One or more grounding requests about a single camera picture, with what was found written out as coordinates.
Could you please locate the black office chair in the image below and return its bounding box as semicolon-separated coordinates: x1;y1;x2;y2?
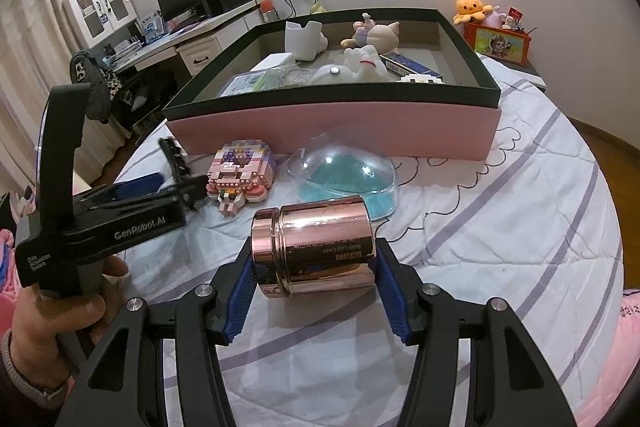
107;72;174;134

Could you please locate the green white card packet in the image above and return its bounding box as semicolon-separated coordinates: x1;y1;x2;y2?
220;71;273;98

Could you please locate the cream curtain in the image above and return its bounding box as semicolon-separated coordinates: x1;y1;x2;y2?
0;0;82;188

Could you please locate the pink printed quilt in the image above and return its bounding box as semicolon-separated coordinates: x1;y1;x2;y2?
565;287;640;427

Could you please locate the red white small card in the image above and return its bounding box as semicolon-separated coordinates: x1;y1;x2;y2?
502;7;526;30

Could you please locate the person's left hand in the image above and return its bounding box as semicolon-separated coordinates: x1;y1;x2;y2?
9;256;132;380

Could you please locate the clear plastic case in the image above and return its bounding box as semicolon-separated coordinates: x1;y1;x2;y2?
265;67;312;90

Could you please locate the person's left forearm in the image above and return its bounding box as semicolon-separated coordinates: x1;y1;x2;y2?
0;332;71;427

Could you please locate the clear dome with blue base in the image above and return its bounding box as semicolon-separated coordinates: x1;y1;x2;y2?
287;132;398;223

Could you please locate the black patterned jacket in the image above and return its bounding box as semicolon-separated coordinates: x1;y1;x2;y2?
70;48;134;125

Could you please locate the white charger plug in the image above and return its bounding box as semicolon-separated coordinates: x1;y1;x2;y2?
252;53;296;72

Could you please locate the rose gold metal jar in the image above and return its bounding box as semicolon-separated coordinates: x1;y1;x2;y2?
250;196;379;299

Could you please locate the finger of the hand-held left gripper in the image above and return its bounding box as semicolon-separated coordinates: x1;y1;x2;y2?
100;176;208;214
75;173;164;206

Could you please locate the dark blue small box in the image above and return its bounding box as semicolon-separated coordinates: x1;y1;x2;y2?
380;53;443;78

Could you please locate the black hair clip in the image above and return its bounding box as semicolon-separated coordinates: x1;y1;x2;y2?
158;138;208;212

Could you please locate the white desk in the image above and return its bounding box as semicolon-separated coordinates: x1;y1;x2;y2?
112;0;266;78

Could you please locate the pink box with black rim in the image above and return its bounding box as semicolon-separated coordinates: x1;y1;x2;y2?
161;8;502;162

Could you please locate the blue white box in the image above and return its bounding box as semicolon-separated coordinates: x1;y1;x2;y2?
142;12;166;45

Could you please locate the orange octopus plush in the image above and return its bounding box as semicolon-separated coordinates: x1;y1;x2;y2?
452;0;493;26

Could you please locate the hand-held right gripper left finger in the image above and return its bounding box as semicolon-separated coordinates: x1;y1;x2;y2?
52;239;261;427

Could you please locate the pink pig plush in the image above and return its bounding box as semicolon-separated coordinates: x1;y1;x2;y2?
341;13;401;52

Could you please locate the black power cable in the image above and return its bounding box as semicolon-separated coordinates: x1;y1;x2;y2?
277;0;321;18

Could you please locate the red storage box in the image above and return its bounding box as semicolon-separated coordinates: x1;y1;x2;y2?
462;22;532;68

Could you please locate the white glass-door cabinet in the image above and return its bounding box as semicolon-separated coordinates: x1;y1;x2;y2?
65;0;138;50

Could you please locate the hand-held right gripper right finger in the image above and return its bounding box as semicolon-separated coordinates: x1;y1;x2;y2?
372;237;571;427

